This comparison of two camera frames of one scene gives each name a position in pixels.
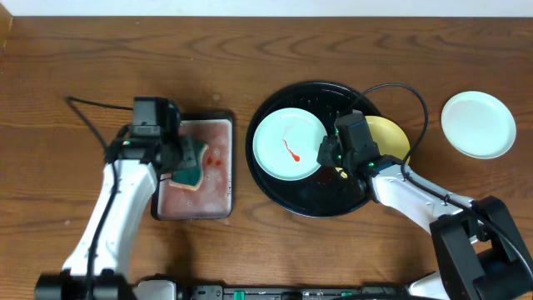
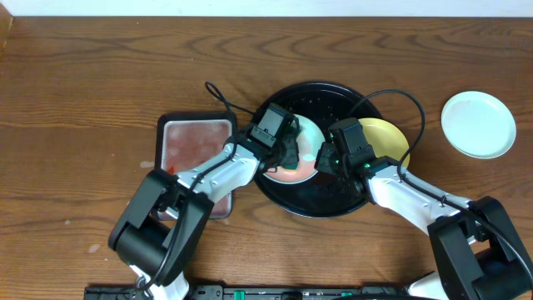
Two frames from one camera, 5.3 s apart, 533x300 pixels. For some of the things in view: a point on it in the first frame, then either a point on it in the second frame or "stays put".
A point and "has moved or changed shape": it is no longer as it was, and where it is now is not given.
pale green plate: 479,124 stays put
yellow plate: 387,138 stays put
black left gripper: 176,154 -> 289,151
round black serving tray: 328,192 stays put
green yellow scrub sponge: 190,178 has moved or changed shape
